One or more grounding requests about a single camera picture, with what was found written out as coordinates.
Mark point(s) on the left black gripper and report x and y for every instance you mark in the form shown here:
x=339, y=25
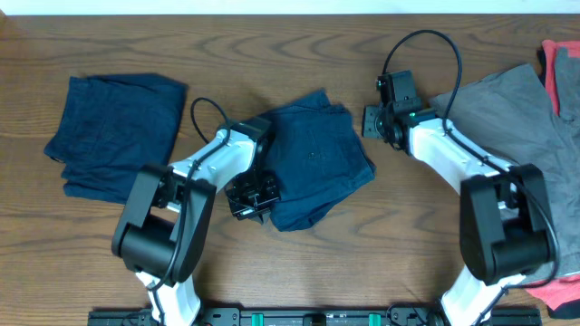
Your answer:
x=253, y=199

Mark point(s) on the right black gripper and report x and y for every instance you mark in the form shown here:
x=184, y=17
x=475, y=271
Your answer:
x=369, y=127

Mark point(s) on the navy blue shorts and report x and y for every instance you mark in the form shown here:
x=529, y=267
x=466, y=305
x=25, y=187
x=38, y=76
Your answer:
x=317, y=158

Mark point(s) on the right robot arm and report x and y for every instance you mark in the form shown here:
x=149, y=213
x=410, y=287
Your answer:
x=505, y=225

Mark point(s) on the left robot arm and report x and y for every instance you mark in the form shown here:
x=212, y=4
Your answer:
x=164, y=224

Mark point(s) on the grey shorts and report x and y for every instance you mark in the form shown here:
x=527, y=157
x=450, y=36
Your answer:
x=511, y=116

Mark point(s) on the folded navy shorts left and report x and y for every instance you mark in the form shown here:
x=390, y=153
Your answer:
x=113, y=125

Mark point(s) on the red black garment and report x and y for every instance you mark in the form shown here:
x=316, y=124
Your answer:
x=561, y=80

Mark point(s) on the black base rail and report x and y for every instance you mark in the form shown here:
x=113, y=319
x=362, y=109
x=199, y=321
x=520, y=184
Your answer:
x=312, y=317

